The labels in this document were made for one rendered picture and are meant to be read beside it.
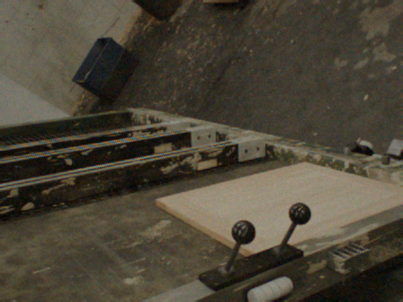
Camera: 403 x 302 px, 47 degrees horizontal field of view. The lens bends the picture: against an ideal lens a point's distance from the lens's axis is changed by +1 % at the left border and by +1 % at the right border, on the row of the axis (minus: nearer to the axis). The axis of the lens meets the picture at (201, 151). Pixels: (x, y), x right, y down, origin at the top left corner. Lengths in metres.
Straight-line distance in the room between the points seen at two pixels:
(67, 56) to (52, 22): 0.43
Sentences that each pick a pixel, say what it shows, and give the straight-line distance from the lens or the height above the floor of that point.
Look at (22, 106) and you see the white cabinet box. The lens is 4.76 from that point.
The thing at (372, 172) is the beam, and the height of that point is 0.91.
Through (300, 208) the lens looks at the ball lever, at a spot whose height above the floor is 1.43.
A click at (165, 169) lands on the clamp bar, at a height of 1.23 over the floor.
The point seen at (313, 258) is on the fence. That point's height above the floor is 1.29.
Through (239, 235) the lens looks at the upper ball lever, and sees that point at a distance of 0.70.
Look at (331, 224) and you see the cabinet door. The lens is 1.08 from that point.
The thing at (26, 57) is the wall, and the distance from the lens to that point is 6.15.
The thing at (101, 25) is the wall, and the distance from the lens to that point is 6.39.
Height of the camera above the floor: 2.01
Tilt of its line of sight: 34 degrees down
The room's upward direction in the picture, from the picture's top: 55 degrees counter-clockwise
